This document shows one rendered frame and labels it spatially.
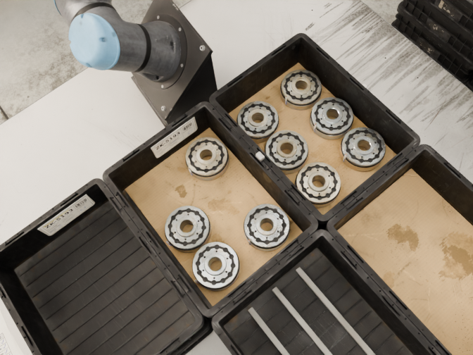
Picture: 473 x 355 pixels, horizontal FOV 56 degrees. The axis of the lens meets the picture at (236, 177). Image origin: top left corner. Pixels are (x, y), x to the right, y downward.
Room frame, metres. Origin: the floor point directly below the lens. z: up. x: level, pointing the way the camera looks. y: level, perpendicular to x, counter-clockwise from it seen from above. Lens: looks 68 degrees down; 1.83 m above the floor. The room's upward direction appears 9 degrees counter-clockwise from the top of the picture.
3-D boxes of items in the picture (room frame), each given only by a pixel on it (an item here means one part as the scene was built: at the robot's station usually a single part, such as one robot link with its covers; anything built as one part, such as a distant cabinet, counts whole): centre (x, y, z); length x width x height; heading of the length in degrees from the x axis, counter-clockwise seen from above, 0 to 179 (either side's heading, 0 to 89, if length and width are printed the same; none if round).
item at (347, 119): (0.52, -0.26, 0.86); 0.10 x 0.10 x 0.01
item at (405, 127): (0.48, -0.19, 0.92); 0.40 x 0.30 x 0.02; 30
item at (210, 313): (0.33, 0.07, 0.92); 0.40 x 0.30 x 0.02; 30
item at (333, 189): (0.35, -0.18, 0.86); 0.10 x 0.10 x 0.01
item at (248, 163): (0.33, 0.07, 0.87); 0.40 x 0.30 x 0.11; 30
